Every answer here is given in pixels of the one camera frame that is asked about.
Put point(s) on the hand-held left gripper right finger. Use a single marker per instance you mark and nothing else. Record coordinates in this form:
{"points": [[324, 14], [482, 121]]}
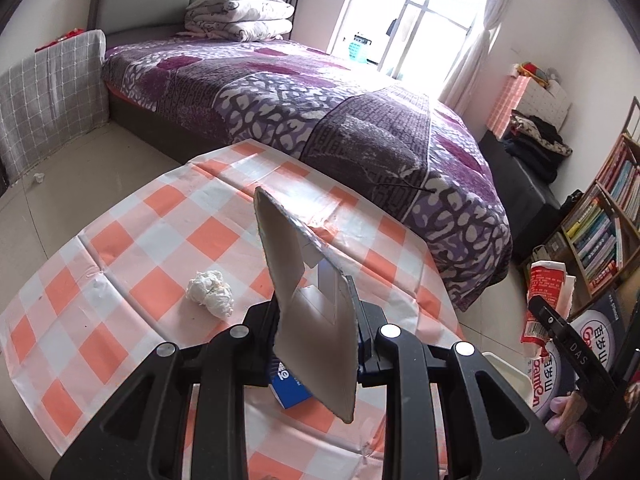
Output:
{"points": [[367, 317]]}

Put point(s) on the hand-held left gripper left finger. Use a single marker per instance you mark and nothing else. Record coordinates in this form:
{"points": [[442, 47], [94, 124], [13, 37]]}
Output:
{"points": [[255, 320]]}

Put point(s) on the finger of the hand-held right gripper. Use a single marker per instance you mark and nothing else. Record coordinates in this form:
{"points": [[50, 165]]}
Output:
{"points": [[550, 319]]}

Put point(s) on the red instant noodle cup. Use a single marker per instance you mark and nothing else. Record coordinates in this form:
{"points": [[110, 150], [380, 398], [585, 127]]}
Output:
{"points": [[542, 285]]}

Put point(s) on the blue cookie box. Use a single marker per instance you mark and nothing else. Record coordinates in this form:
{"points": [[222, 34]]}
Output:
{"points": [[310, 340]]}

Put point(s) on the white plastic bin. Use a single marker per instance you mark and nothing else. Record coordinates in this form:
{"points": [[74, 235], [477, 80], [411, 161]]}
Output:
{"points": [[502, 366]]}

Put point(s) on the large blue water carton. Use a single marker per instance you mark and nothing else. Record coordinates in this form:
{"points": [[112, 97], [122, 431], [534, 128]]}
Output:
{"points": [[597, 327]]}

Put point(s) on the wooden bookshelf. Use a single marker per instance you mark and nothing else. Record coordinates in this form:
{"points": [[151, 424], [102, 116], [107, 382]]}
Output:
{"points": [[580, 280]]}

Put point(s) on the small white tissue ball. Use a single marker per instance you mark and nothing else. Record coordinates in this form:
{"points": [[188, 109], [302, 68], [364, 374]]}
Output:
{"points": [[210, 292]]}

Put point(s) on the small blue water carton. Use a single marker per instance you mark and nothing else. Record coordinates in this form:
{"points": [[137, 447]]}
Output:
{"points": [[542, 385]]}

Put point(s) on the stack of books and boxes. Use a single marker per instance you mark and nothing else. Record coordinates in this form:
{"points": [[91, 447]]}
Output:
{"points": [[547, 257]]}

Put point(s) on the row of thick books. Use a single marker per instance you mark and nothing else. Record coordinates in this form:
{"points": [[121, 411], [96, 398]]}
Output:
{"points": [[595, 240]]}

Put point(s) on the black bag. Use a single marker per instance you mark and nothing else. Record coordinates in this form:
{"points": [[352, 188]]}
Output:
{"points": [[570, 210]]}

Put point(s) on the black bench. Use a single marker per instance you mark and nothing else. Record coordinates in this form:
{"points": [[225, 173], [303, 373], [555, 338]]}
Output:
{"points": [[520, 200]]}

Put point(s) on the orange white checked tablecloth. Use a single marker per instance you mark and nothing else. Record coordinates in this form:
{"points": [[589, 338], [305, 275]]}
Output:
{"points": [[150, 240]]}

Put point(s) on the row of thin books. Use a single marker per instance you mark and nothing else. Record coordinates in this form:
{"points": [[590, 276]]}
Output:
{"points": [[622, 180]]}

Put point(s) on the pile of clothes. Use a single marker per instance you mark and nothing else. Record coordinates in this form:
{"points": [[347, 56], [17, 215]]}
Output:
{"points": [[540, 142]]}

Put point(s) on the purple patterned bedspread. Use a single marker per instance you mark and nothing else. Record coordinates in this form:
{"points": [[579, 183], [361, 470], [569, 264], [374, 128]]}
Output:
{"points": [[325, 110]]}

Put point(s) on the pink white cabinet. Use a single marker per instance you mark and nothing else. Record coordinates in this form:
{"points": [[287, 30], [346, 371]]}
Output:
{"points": [[530, 105]]}

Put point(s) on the grey plush toy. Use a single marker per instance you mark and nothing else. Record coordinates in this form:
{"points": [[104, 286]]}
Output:
{"points": [[556, 76]]}

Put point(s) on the red plush toy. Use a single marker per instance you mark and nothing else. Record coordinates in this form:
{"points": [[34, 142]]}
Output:
{"points": [[531, 72]]}

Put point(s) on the small white paper scrap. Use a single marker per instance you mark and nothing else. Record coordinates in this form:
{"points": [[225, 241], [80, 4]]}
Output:
{"points": [[38, 177]]}

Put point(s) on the blue plastic basket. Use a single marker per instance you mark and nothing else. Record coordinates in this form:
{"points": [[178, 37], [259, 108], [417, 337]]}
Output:
{"points": [[358, 49]]}

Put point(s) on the white curtain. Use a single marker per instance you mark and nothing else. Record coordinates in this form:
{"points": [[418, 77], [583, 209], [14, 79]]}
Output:
{"points": [[485, 35]]}

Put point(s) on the window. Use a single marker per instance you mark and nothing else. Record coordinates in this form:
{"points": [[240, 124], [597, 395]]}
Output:
{"points": [[415, 20]]}

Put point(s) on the grey checked covered chair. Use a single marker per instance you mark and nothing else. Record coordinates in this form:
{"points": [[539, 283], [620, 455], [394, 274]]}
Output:
{"points": [[50, 95]]}

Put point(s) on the folded white quilt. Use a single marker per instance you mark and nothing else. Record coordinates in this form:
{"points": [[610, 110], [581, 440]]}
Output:
{"points": [[240, 12]]}

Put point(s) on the dark bed headboard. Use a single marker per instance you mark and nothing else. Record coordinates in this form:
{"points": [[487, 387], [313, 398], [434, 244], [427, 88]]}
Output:
{"points": [[145, 5]]}

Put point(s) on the red cloth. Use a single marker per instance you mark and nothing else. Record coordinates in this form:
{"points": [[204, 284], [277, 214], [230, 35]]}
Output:
{"points": [[62, 40]]}

